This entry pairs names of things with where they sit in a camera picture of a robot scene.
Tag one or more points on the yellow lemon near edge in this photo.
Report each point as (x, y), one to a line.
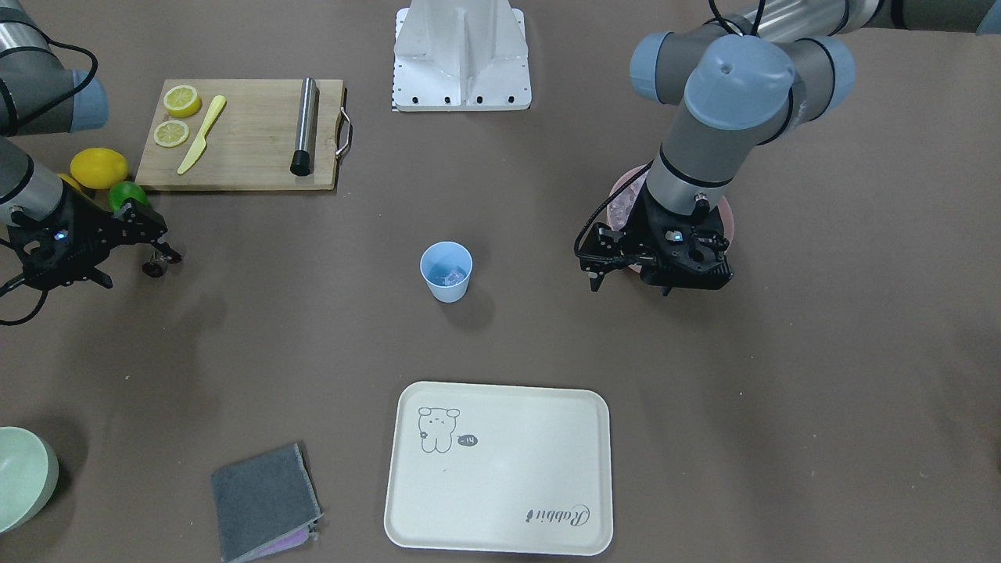
(67, 178)

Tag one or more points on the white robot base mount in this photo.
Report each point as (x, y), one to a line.
(460, 56)

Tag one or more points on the pink bowl of ice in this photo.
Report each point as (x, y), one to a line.
(625, 194)

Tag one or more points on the green lime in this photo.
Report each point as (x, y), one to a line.
(123, 191)

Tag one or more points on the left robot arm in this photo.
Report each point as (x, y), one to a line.
(740, 80)

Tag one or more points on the light blue plastic cup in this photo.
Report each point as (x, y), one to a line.
(446, 254)

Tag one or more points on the cream rabbit tray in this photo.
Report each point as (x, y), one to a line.
(501, 468)

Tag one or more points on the light green bowl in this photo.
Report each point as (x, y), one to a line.
(29, 474)

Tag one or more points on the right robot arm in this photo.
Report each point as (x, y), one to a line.
(39, 96)

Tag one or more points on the grey folded cloth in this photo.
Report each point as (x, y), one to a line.
(264, 504)

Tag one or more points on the wooden cutting board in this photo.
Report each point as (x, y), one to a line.
(250, 146)

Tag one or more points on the lemon half slice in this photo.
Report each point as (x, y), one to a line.
(182, 101)

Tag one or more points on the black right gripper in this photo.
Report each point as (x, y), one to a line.
(92, 231)

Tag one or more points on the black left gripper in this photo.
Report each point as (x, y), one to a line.
(635, 234)

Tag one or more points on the dark red cherry pair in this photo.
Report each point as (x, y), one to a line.
(154, 268)

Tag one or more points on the steel cylinder with black tip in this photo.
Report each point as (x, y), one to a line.
(302, 159)

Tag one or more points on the yellow plastic knife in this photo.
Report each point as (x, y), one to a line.
(199, 144)

